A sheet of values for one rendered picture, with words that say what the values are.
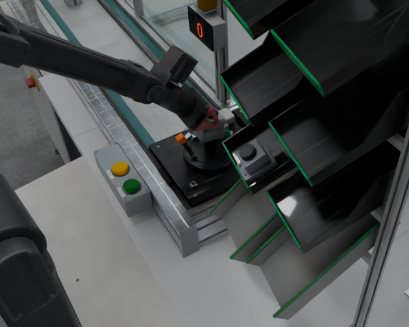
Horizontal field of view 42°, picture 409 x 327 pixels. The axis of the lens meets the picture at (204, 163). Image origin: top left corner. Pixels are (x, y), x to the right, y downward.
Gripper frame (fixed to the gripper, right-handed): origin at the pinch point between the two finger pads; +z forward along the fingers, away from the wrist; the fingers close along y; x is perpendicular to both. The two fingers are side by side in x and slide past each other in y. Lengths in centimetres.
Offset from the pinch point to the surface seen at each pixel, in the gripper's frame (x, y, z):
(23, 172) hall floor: 106, 129, 52
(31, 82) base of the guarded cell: 50, 105, 15
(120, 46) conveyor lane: 10, 68, 14
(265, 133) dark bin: -8.4, -23.7, -10.8
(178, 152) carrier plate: 13.3, 5.2, 3.8
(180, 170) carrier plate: 15.4, -0.9, 1.9
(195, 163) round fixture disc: 11.4, -2.6, 2.8
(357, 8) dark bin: -32, -40, -34
